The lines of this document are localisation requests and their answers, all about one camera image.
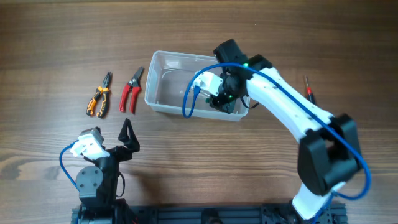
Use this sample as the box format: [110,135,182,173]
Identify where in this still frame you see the orange black long-nose pliers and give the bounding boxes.
[86,72,112,119]

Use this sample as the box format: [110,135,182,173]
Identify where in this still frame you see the left blue cable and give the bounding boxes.
[58,139,81,192]

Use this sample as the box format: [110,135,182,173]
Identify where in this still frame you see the black red handled screwdriver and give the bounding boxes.
[305,76,317,105]

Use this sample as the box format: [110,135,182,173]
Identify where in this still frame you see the right blue cable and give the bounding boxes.
[182,62,372,224]

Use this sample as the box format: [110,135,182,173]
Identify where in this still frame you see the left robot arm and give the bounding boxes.
[71,119,140,224]

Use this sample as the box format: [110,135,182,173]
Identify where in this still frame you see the blue cable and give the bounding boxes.
[182,62,372,224]
[58,139,81,192]

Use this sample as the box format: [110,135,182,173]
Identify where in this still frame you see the red handled cutters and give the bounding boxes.
[119,66,144,114]

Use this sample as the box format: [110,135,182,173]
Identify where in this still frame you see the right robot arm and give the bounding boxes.
[207,39,370,223]

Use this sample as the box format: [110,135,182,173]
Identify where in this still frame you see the clear plastic container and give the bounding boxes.
[145,50,249,121]

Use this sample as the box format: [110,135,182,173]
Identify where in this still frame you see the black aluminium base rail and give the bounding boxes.
[71,202,348,224]

